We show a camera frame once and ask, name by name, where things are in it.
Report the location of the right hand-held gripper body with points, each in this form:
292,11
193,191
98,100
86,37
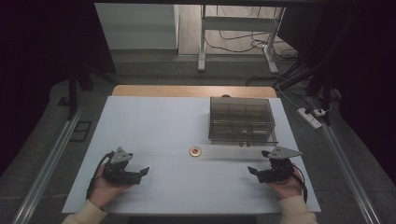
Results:
280,165

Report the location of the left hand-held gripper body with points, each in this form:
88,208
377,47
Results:
120,157

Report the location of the person's right hand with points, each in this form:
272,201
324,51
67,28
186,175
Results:
288,188

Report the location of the person's left hand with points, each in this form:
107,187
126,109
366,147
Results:
104,189

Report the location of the white table mat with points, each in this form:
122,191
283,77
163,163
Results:
162,130

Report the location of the transparent brown drawer box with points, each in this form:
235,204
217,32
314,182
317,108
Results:
241,119

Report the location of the white power strip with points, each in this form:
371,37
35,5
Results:
309,118

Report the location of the round gold badge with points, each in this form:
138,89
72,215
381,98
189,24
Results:
195,151

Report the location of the black tripod stand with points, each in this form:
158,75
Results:
73,90
323,84

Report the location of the wooden table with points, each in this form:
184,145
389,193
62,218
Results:
186,91

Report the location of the dark curtain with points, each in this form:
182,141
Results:
37,77
367,77

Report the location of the black floor frame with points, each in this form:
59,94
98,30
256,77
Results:
81,130

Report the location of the metal floor rail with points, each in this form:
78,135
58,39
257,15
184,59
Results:
350,174
46,168

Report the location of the white wall panel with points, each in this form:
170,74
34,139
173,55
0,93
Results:
137,26

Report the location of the white metal desk frame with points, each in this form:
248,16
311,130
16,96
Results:
239,23

